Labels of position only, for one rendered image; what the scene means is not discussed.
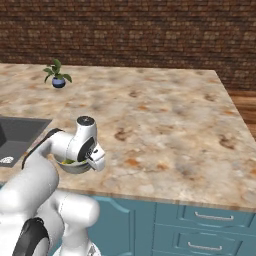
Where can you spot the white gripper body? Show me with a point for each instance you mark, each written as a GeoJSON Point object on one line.
{"type": "Point", "coordinates": [97, 160]}

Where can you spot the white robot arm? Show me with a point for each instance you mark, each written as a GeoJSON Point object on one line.
{"type": "Point", "coordinates": [26, 190]}

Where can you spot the grey bowl with lemon cucumber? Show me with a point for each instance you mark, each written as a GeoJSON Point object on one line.
{"type": "Point", "coordinates": [74, 166]}

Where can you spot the teal cupboard door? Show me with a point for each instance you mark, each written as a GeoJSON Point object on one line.
{"type": "Point", "coordinates": [116, 230]}

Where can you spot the dark grey sink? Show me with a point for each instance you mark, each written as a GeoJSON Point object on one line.
{"type": "Point", "coordinates": [18, 138]}

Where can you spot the potted plant in blue pot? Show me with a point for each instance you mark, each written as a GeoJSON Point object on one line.
{"type": "Point", "coordinates": [58, 77]}

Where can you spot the teal drawer front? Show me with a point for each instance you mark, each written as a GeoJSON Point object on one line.
{"type": "Point", "coordinates": [198, 242]}
{"type": "Point", "coordinates": [203, 216]}

